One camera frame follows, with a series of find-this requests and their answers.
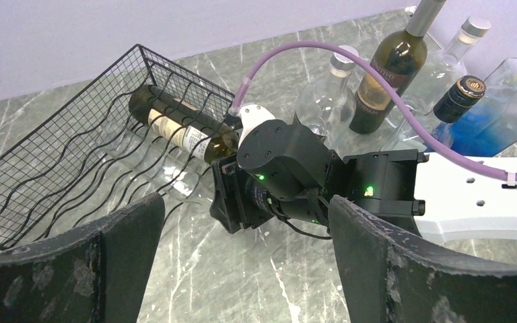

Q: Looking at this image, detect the tall dark wine bottle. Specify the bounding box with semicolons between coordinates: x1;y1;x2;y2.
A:
349;0;445;134

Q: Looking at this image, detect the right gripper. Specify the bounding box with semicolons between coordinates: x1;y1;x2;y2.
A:
209;155;273;234

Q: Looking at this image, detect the clear round silver-capped bottle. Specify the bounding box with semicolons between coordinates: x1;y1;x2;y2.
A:
292;52;357;144

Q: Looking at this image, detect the black wire wine rack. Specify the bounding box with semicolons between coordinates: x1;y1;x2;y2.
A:
0;44;240;253

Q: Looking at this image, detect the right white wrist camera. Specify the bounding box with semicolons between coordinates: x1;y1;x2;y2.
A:
229;103;276;147

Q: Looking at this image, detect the square black-capped liquor bottle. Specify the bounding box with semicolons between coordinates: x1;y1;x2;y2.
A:
428;75;486;148

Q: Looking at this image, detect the blue liquid glass bottle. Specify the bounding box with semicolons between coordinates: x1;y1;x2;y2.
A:
432;57;517;157

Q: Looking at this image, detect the dark green labelled wine bottle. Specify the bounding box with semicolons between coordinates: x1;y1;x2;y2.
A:
129;85;239;164

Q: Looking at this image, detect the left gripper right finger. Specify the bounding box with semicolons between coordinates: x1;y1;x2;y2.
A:
328;196;517;322

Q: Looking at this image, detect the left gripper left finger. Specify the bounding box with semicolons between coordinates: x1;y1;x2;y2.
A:
0;193;166;322

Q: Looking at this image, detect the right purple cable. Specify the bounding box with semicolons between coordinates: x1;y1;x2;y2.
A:
230;40;517;184

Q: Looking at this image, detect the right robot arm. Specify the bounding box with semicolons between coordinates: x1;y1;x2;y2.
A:
209;119;517;244

